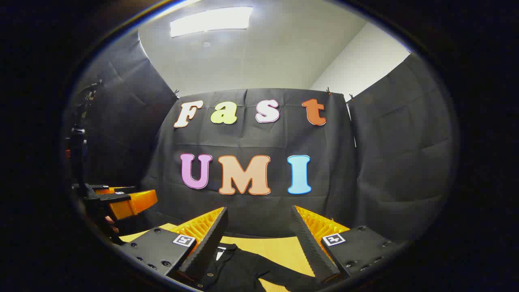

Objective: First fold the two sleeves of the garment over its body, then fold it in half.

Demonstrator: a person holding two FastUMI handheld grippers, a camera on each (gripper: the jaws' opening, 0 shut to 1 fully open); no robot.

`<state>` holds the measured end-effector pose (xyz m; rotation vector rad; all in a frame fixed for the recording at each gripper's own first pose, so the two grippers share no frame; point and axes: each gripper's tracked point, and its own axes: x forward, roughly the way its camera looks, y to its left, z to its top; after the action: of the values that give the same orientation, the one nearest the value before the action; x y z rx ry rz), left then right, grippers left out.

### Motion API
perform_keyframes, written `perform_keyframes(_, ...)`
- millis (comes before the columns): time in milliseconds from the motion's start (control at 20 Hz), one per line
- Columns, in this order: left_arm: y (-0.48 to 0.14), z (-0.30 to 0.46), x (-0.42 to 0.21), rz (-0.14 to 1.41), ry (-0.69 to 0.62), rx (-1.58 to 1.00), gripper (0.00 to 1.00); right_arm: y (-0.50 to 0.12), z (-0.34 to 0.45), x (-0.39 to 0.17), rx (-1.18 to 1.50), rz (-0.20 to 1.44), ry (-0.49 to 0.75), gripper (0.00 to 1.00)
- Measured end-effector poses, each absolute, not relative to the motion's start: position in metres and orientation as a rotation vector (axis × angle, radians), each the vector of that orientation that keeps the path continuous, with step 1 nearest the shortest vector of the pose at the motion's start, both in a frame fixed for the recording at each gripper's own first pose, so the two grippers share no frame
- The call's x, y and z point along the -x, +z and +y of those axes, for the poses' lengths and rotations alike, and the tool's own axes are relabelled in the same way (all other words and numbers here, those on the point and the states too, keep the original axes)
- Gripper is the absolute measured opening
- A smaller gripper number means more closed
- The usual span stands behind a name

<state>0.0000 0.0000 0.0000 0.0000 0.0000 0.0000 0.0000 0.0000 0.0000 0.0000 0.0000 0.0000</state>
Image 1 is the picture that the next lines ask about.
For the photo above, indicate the rectangular ceiling light panel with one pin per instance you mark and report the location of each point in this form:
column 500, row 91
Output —
column 211, row 20

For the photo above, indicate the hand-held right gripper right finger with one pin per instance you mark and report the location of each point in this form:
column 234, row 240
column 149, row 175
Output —
column 312, row 247

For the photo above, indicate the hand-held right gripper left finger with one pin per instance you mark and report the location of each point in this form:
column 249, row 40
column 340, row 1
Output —
column 206, row 247

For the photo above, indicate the black buttoned garment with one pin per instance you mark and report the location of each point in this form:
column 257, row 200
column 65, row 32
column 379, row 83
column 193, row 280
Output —
column 239, row 267

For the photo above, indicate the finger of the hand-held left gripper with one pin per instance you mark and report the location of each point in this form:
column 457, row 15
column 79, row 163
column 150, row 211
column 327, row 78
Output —
column 113, row 189
column 134, row 202

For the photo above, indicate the black backdrop cloth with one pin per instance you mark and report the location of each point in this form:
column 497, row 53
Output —
column 251, row 138

